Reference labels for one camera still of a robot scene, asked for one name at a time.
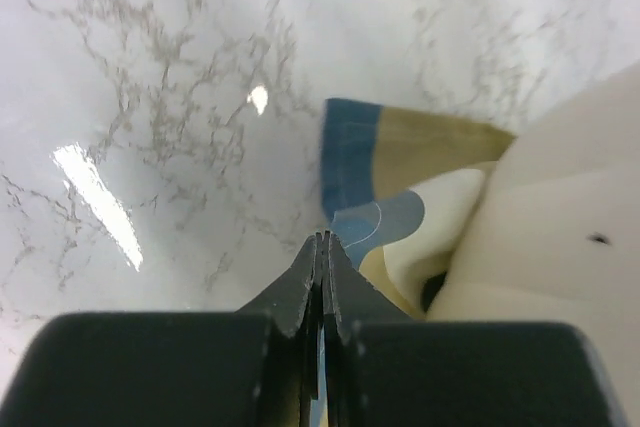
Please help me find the blue beige checked pillowcase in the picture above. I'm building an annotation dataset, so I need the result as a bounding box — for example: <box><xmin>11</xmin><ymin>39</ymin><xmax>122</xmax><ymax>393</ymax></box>
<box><xmin>320</xmin><ymin>98</ymin><xmax>515</xmax><ymax>318</ymax></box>

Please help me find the cream bear print pillow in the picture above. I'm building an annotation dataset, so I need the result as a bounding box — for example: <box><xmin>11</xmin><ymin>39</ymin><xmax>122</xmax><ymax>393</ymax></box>
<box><xmin>384</xmin><ymin>59</ymin><xmax>640</xmax><ymax>323</ymax></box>

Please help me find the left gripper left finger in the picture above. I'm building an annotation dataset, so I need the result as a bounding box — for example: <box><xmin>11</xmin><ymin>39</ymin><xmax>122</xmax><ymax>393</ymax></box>
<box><xmin>237</xmin><ymin>233</ymin><xmax>320</xmax><ymax>338</ymax></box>

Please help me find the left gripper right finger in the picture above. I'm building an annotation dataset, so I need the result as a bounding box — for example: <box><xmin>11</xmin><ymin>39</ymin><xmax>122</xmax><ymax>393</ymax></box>
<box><xmin>321</xmin><ymin>231</ymin><xmax>412</xmax><ymax>342</ymax></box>

